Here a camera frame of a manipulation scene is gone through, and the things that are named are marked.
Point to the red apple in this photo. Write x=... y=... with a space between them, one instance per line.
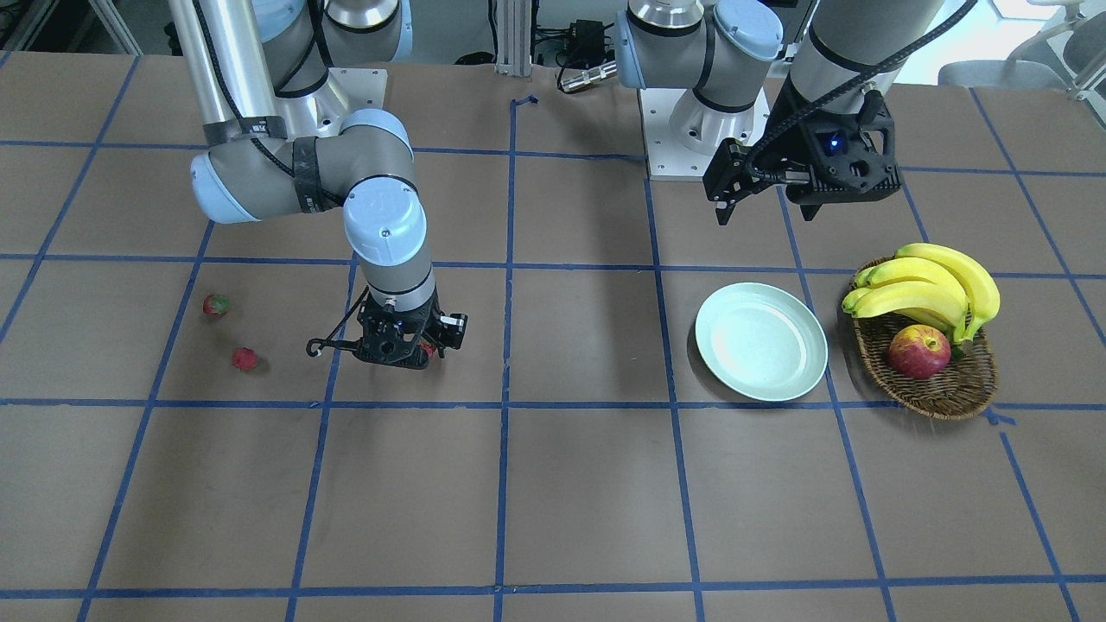
x=919 y=351

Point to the light green plate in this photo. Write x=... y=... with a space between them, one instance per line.
x=761 y=341

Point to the yellow banana bunch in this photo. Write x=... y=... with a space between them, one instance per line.
x=930 y=283

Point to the brown wicker basket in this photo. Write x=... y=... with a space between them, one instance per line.
x=964 y=388

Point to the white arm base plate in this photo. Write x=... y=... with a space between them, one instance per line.
x=681 y=134
x=363 y=86

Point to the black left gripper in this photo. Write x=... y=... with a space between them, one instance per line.
x=788 y=136

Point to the red strawberry without leaves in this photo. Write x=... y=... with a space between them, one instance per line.
x=245 y=359

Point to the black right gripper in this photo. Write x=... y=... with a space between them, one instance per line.
x=450 y=329

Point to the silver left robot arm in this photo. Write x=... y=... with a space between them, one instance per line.
x=722 y=53

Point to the aluminium frame post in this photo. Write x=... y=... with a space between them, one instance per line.
x=513 y=22

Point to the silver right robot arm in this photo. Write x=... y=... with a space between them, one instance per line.
x=285 y=136

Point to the black power adapter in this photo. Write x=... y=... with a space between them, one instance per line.
x=586 y=40

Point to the red strawberry far side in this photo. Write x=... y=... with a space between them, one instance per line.
x=215 y=305

